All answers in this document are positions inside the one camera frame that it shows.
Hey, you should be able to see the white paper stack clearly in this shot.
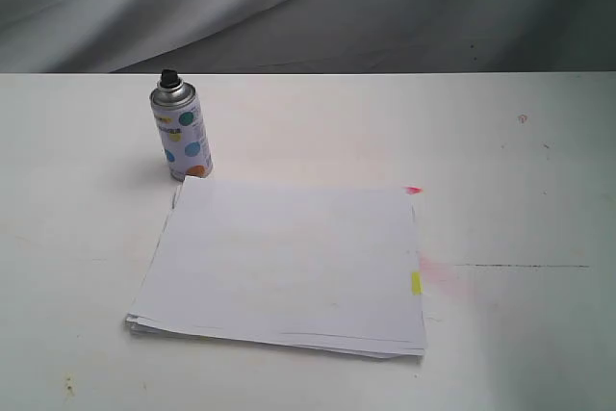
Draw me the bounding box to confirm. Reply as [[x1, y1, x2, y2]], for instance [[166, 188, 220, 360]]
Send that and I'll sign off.
[[126, 178, 427, 358]]

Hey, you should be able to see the white polka dot spray can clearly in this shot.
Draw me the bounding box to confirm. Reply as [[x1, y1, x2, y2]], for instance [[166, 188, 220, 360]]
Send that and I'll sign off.
[[149, 69, 213, 181]]

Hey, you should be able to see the grey backdrop cloth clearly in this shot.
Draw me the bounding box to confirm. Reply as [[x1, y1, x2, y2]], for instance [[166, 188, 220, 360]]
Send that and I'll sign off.
[[1, 0, 615, 73]]

